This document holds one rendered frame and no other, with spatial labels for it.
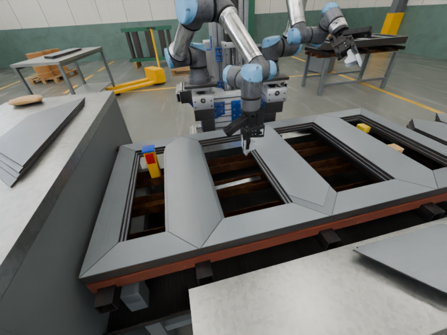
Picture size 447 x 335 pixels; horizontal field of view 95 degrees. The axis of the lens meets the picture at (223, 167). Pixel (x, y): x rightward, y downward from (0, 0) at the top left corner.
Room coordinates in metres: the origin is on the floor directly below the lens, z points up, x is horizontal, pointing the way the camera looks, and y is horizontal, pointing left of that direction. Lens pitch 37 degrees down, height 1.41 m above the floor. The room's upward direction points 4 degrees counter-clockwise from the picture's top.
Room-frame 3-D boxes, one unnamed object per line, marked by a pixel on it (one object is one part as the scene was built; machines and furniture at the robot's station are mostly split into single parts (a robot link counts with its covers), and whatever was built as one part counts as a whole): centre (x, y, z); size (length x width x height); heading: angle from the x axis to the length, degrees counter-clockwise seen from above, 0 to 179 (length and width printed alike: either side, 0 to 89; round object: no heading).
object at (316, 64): (6.01, -2.76, 0.29); 0.62 x 0.43 x 0.57; 24
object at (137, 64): (8.15, 2.22, 0.58); 1.60 x 0.60 x 1.17; 93
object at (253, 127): (0.77, -0.13, 1.05); 0.09 x 0.08 x 0.12; 102
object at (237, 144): (1.34, -0.37, 0.66); 1.30 x 0.20 x 0.03; 102
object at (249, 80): (0.77, -0.12, 1.21); 0.09 x 0.08 x 0.11; 28
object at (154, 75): (5.48, 2.02, 0.61); 1.42 x 0.56 x 1.22; 133
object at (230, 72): (0.86, -0.09, 1.20); 0.11 x 0.11 x 0.08; 28
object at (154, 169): (0.89, 0.37, 0.78); 0.05 x 0.05 x 0.19; 12
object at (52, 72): (7.11, 5.12, 0.38); 1.20 x 0.80 x 0.77; 1
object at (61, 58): (4.36, 2.78, 0.49); 1.80 x 0.70 x 0.99; 4
